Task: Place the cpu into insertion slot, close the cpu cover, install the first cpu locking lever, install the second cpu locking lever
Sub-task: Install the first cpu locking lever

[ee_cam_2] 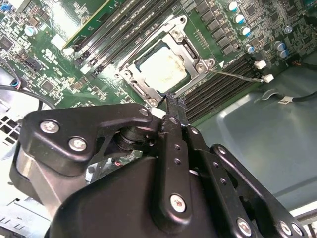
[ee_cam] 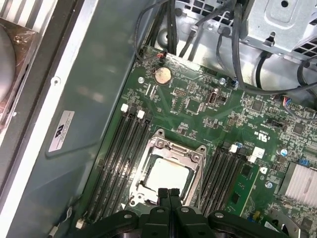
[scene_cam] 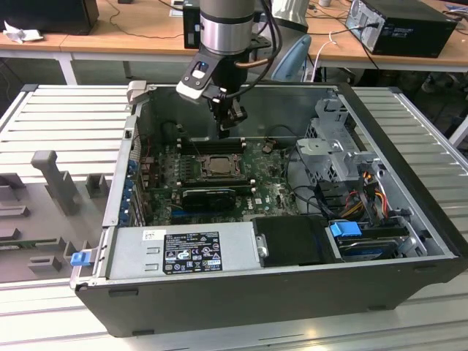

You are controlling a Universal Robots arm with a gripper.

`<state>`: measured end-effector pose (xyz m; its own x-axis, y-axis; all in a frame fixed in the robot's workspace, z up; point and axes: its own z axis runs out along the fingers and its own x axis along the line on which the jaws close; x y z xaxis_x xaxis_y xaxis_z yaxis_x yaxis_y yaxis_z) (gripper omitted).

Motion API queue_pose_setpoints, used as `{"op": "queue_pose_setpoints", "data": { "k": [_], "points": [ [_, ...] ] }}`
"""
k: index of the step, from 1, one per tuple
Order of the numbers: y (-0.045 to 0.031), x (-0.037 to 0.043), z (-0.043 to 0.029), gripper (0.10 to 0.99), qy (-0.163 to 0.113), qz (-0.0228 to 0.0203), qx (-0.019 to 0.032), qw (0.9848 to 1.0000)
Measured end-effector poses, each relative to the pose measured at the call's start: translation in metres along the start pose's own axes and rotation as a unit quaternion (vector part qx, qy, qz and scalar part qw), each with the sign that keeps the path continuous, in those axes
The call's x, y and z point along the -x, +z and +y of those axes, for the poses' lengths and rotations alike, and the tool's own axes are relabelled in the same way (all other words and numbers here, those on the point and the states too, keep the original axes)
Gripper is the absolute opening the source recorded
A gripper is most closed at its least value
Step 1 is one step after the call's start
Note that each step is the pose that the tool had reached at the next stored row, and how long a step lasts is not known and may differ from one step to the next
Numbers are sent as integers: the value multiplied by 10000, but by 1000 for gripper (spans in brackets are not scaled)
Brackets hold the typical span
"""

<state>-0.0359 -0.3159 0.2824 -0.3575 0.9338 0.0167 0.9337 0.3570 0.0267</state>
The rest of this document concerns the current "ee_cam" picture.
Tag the green motherboard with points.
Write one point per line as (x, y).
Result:
(223, 119)

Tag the green RAM stick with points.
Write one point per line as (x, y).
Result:
(244, 188)

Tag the black RAM slot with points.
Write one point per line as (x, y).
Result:
(118, 173)
(226, 178)
(217, 178)
(128, 173)
(109, 173)
(208, 178)
(99, 173)

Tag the silver internal USB port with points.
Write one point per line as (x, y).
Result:
(213, 98)

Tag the small silver capacitor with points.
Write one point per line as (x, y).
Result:
(268, 184)
(283, 151)

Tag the silver CPU chip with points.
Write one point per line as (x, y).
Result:
(168, 176)

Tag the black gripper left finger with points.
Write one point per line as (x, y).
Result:
(161, 223)

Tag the white certification sticker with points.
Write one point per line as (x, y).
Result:
(60, 131)

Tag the round coin cell battery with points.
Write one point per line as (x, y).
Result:
(162, 75)

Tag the finned chipset heatsink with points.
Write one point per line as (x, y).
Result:
(299, 181)

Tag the metal socket cover frame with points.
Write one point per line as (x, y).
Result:
(177, 152)

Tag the CPU socket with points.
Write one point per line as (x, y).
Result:
(161, 143)

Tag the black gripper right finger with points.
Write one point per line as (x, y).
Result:
(180, 223)

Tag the black open PC case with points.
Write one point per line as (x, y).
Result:
(86, 74)

